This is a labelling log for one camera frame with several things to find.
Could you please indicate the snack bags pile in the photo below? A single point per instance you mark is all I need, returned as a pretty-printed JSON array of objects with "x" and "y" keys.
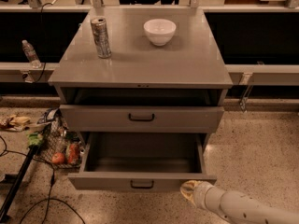
[{"x": 14, "y": 123}]

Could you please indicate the grey metal drawer cabinet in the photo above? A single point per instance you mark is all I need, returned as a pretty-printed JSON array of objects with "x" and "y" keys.
[{"x": 187, "y": 71}]

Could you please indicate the clear plastic water bottle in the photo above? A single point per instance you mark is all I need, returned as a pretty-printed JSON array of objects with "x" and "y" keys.
[{"x": 31, "y": 55}]

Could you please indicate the white ceramic bowl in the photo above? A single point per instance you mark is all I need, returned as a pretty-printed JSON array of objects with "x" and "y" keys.
[{"x": 159, "y": 31}]

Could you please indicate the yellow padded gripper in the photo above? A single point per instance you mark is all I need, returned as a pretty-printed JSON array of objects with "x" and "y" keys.
[{"x": 203, "y": 192}]

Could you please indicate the silver tall drink can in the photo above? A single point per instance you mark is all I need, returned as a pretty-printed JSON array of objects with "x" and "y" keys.
[{"x": 100, "y": 36}]

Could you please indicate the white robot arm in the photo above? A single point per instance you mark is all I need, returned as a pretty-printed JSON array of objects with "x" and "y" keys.
[{"x": 233, "y": 206}]

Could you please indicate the black metal stand bar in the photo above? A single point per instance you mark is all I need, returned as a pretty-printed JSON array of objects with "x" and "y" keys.
[{"x": 16, "y": 184}]

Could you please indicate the metal rail bracket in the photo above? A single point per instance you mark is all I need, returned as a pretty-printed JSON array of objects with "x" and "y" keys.
[{"x": 245, "y": 81}]

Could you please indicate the grey drawer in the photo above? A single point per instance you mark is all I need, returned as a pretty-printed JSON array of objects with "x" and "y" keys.
[
  {"x": 150, "y": 162},
  {"x": 142, "y": 119}
]

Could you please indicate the red apple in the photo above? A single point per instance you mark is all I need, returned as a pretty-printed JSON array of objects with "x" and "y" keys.
[{"x": 58, "y": 158}]

